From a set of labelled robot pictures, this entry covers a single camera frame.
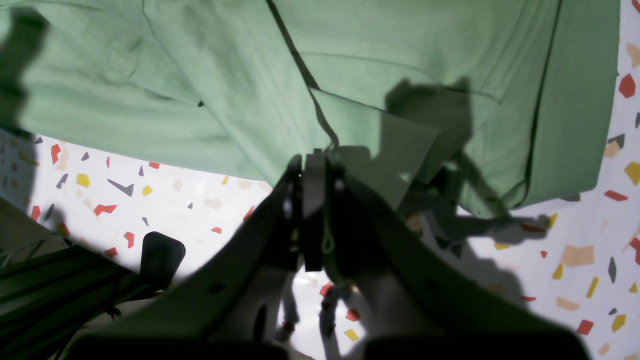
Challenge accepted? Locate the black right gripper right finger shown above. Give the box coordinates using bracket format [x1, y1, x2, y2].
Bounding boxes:
[325, 151, 589, 360]

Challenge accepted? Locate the green T-shirt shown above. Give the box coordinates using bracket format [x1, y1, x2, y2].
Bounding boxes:
[1, 0, 620, 219]

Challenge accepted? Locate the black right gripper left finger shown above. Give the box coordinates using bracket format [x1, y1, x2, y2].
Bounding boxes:
[67, 149, 326, 360]

